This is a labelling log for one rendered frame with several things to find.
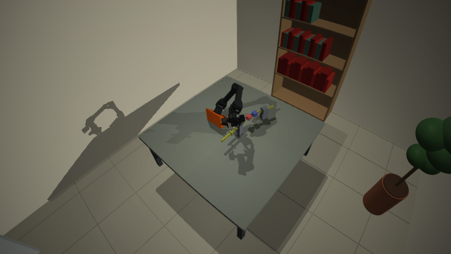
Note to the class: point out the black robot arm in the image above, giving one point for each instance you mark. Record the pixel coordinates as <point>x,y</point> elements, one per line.
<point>237,104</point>

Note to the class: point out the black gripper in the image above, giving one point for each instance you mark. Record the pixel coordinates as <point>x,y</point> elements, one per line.
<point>241,119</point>

